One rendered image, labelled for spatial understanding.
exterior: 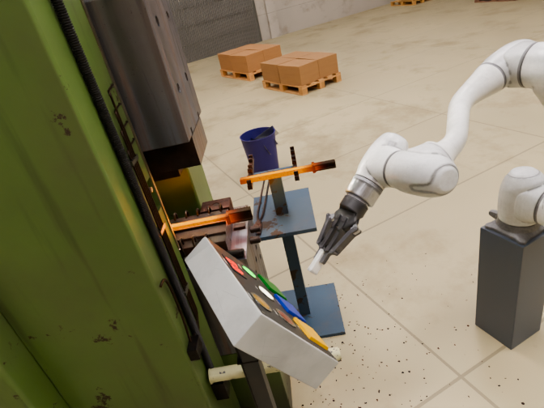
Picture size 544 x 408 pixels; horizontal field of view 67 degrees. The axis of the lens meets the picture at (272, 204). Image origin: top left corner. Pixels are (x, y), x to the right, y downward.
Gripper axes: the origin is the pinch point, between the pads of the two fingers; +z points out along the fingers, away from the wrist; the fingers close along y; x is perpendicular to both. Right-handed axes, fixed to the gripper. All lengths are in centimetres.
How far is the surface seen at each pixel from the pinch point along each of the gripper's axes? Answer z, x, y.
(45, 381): 75, 30, 40
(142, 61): -19, 59, 35
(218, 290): 16.4, 30.8, -8.4
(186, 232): 18, 10, 53
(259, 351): 20.3, 25.5, -23.1
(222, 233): 10.4, 3.7, 42.2
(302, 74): -218, -233, 446
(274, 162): -55, -142, 250
